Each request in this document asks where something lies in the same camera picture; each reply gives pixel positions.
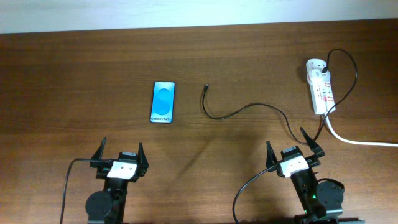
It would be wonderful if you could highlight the blue Samsung Galaxy smartphone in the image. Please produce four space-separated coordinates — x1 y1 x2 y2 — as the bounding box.
150 82 175 124

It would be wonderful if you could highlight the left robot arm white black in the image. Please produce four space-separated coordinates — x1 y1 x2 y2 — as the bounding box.
85 138 149 224

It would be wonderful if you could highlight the white charger adapter plug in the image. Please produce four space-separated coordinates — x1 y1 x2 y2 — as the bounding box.
306 58 330 84

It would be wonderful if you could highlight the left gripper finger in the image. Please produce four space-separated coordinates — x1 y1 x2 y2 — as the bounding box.
138 142 148 170
91 137 106 160

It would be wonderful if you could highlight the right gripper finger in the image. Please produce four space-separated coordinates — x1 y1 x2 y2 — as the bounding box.
300 127 325 157
266 141 277 168

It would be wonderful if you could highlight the white power strip cord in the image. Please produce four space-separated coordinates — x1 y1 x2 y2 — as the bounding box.
324 113 398 147

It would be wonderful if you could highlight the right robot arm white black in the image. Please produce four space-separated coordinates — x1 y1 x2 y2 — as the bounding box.
266 129 365 224

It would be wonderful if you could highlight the white power strip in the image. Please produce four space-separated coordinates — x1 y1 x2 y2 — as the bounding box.
307 71 335 115

